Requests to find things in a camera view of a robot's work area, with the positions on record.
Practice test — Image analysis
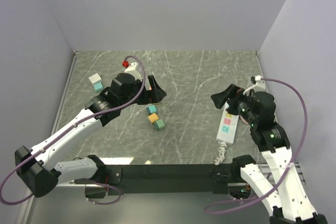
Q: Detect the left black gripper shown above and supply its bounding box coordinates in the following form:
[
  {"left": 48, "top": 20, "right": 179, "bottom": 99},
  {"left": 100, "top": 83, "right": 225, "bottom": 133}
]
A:
[{"left": 120, "top": 75, "right": 166, "bottom": 109}]

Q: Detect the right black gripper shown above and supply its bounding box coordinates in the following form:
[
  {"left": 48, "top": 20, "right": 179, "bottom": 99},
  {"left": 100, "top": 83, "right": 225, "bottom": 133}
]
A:
[{"left": 210, "top": 83, "right": 258, "bottom": 125}]

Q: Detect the teal adapter plug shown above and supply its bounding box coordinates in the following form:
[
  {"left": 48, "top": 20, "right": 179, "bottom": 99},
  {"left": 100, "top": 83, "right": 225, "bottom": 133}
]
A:
[{"left": 146, "top": 104, "right": 157, "bottom": 115}]

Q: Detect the white multicolour power strip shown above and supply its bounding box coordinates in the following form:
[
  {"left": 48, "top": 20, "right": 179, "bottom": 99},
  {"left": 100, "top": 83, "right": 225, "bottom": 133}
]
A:
[{"left": 216, "top": 103, "right": 239, "bottom": 145}]

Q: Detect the green adapter plug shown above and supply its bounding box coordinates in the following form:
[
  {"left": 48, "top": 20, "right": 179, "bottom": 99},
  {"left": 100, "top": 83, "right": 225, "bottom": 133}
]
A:
[{"left": 153, "top": 119, "right": 165, "bottom": 131}]

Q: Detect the teal charger plug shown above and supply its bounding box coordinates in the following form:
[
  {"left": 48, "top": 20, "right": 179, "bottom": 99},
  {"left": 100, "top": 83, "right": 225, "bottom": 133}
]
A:
[{"left": 93, "top": 82, "right": 104, "bottom": 92}]

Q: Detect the white charger plug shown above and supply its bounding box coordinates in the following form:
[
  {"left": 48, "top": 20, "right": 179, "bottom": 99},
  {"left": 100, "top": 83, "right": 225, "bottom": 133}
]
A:
[{"left": 88, "top": 73, "right": 102, "bottom": 84}]

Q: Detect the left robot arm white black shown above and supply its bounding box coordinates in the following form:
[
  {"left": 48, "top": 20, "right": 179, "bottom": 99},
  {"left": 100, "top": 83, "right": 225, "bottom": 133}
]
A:
[{"left": 15, "top": 73, "right": 167, "bottom": 198}]

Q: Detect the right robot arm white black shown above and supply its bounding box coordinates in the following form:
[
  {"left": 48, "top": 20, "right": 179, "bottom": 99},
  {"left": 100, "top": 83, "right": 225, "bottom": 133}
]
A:
[{"left": 211, "top": 84, "right": 328, "bottom": 223}]

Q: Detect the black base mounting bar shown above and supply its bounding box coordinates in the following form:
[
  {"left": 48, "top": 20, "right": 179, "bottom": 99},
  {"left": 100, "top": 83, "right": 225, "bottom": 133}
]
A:
[{"left": 107, "top": 164, "right": 234, "bottom": 194}]

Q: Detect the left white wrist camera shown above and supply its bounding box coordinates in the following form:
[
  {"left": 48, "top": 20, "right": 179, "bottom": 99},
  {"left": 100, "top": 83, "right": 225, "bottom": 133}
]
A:
[{"left": 122, "top": 60, "right": 142, "bottom": 80}]

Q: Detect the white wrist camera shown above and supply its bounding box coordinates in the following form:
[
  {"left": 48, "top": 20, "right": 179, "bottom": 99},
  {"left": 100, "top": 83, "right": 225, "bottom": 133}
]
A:
[
  {"left": 122, "top": 60, "right": 142, "bottom": 80},
  {"left": 243, "top": 76, "right": 267, "bottom": 95}
]

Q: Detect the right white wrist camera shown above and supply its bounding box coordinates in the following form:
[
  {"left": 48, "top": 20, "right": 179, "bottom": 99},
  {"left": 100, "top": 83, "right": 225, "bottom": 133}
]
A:
[{"left": 243, "top": 76, "right": 267, "bottom": 95}]

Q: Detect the white power strip cord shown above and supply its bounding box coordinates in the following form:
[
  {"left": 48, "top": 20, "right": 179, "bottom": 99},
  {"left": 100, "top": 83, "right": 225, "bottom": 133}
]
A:
[{"left": 214, "top": 141, "right": 228, "bottom": 166}]

